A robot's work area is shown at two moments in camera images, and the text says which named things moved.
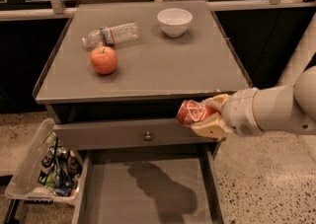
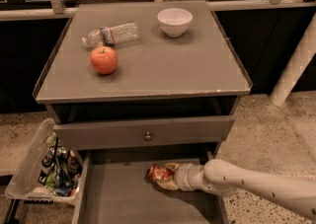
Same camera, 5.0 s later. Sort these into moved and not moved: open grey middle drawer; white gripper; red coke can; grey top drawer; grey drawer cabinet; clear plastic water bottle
Moved: red coke can; white gripper
Not moved: grey top drawer; open grey middle drawer; grey drawer cabinet; clear plastic water bottle
